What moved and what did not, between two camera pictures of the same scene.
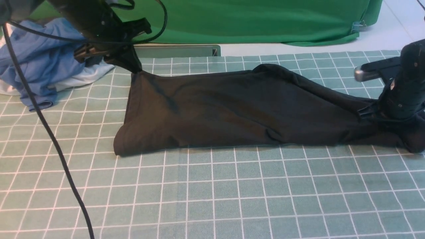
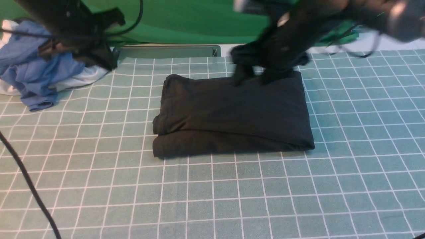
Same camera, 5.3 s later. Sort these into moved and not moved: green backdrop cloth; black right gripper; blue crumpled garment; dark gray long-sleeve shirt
Moved: black right gripper; dark gray long-sleeve shirt
Not moved: blue crumpled garment; green backdrop cloth
